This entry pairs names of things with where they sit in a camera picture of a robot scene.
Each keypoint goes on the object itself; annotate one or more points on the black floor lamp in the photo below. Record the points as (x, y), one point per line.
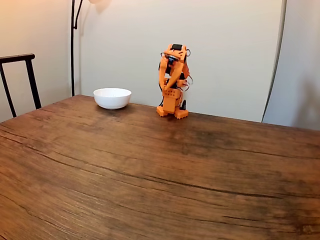
(72, 50)

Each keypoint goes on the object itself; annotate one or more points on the grey curved pole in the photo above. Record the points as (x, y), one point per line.
(284, 15)

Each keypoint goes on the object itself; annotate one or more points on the black chair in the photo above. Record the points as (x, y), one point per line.
(30, 75)

